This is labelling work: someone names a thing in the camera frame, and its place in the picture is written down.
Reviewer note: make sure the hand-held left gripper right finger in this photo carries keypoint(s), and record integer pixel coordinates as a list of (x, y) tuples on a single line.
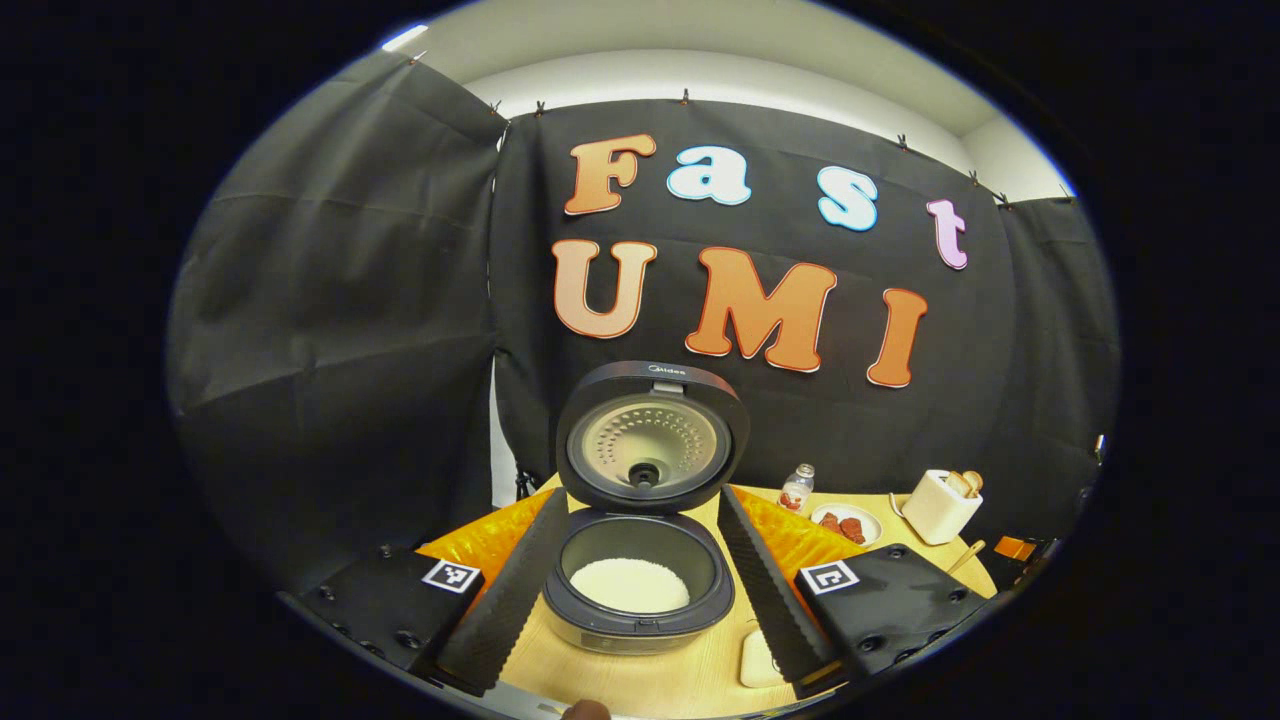
[(770, 600)]

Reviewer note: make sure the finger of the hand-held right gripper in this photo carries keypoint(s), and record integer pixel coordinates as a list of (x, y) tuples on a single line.
[(1015, 548)]

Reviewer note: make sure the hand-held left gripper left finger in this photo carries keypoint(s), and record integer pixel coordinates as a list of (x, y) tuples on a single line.
[(510, 610)]

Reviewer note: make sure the wooden spoon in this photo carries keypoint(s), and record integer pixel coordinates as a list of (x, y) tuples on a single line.
[(965, 557)]

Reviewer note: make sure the beige rice tray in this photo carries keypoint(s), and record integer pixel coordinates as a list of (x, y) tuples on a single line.
[(757, 660)]

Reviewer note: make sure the pile of white rice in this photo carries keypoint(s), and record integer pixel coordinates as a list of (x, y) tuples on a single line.
[(630, 585)]

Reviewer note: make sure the dark grey rice cooker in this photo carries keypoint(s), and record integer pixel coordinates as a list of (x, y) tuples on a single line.
[(650, 440)]

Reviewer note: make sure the toasted bread slice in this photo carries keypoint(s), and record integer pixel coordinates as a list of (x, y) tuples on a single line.
[(973, 481), (958, 484)]

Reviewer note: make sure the white toaster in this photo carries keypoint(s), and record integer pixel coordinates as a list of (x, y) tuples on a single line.
[(938, 510)]

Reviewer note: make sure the red meat piece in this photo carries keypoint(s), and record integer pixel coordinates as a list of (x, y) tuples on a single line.
[(853, 530), (830, 521)]

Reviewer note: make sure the small clear bottle red label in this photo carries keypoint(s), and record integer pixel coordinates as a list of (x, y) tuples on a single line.
[(795, 490)]

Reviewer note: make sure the white round plate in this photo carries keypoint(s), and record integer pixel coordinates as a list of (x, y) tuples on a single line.
[(870, 520)]

